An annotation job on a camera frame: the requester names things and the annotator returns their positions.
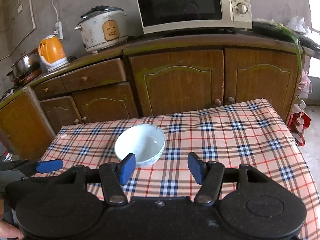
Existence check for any pink cloth bundle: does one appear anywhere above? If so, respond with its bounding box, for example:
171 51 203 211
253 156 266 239
298 69 312 99

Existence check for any white power strip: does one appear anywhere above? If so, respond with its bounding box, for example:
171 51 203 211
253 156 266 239
54 21 63 40

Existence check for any cream microwave oven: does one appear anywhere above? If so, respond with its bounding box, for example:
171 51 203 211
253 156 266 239
137 0 253 34

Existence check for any wooden kitchen cabinet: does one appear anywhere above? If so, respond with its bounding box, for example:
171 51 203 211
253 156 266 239
1 34 302 159

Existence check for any person's left hand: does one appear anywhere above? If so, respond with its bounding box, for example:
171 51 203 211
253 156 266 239
0 220 24 239

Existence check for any plaid tablecloth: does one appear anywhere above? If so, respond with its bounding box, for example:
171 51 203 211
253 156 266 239
42 99 319 239

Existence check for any orange electric kettle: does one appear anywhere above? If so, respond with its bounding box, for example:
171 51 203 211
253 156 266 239
38 35 68 72

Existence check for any white plastic bag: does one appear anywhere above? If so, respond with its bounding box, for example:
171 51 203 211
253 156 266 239
287 16 311 35

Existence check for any blue patterned ceramic bowl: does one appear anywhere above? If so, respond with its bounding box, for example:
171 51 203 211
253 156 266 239
114 124 166 168

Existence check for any red gift bag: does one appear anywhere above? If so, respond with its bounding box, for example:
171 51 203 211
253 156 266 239
287 111 311 146

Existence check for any white rice cooker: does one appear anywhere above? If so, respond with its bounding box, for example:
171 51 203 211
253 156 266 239
74 5 129 53

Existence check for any induction cooker red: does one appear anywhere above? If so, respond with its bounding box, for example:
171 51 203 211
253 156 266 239
12 69 42 86

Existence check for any steel pot with lid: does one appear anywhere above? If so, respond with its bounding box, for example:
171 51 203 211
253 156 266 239
11 50 41 78

